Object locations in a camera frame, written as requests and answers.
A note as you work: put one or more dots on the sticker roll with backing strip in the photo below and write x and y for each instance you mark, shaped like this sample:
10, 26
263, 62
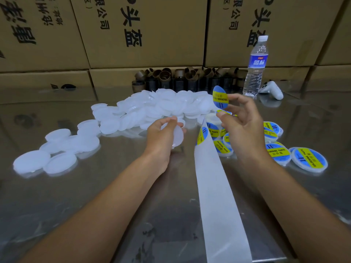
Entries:
222, 216

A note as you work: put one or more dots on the person's right hand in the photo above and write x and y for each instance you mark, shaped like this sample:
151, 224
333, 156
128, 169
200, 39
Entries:
247, 137

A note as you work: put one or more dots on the row of dark cardboard tubes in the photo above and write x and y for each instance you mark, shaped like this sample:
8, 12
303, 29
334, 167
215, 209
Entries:
173, 79

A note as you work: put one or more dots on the person's left forearm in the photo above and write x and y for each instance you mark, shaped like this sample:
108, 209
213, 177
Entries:
88, 224

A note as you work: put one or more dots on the stack of brown cardboard boxes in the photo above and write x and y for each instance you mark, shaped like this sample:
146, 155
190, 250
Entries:
148, 30

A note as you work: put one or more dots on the person's left hand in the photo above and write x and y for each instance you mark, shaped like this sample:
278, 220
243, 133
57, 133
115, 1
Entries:
156, 148

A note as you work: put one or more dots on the white handheld controller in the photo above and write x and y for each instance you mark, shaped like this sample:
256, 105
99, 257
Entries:
271, 90

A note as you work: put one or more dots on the clear plastic water bottle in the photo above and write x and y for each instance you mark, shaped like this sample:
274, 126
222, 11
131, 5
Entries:
255, 67

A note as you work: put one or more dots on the person's right forearm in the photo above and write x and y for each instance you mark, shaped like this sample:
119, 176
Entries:
304, 216

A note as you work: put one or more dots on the pile of white plastic lids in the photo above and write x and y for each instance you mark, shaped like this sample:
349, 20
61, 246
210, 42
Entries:
137, 105

